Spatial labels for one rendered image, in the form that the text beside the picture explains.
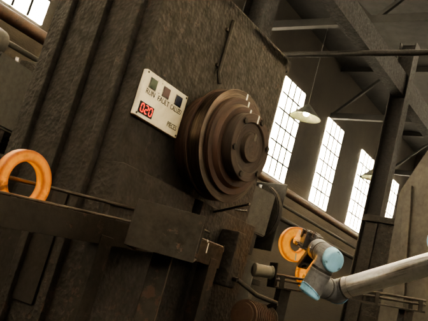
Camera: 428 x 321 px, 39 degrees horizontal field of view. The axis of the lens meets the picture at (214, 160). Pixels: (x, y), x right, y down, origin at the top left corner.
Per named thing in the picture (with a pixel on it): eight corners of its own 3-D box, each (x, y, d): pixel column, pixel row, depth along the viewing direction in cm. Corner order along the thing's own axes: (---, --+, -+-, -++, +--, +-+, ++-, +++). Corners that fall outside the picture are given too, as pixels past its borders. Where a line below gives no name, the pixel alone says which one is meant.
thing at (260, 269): (249, 276, 266) (251, 262, 267) (268, 279, 268) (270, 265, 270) (255, 276, 260) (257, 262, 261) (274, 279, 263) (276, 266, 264)
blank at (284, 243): (279, 224, 273) (283, 224, 269) (310, 229, 278) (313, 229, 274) (276, 259, 270) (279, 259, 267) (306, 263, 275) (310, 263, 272)
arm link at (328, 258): (319, 268, 236) (331, 246, 236) (306, 258, 248) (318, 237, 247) (337, 278, 238) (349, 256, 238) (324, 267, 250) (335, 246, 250)
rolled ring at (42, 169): (26, 227, 173) (18, 225, 175) (62, 178, 183) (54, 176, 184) (-15, 187, 161) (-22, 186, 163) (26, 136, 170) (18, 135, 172)
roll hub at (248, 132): (213, 168, 234) (232, 102, 240) (249, 189, 256) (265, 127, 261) (225, 169, 230) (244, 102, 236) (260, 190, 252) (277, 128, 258)
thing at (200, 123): (172, 181, 230) (205, 69, 240) (235, 213, 267) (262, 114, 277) (185, 183, 227) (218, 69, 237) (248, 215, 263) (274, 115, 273)
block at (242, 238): (205, 281, 259) (220, 227, 264) (215, 284, 265) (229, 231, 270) (225, 286, 253) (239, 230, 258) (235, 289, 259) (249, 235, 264)
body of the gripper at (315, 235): (316, 232, 266) (328, 239, 254) (309, 250, 266) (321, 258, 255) (301, 227, 263) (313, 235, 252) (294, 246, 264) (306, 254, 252)
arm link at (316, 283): (325, 305, 243) (340, 278, 243) (308, 298, 236) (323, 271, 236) (309, 293, 251) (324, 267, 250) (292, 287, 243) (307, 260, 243)
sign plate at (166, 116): (130, 113, 221) (144, 68, 225) (172, 138, 241) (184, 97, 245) (134, 113, 220) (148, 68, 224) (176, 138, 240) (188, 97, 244)
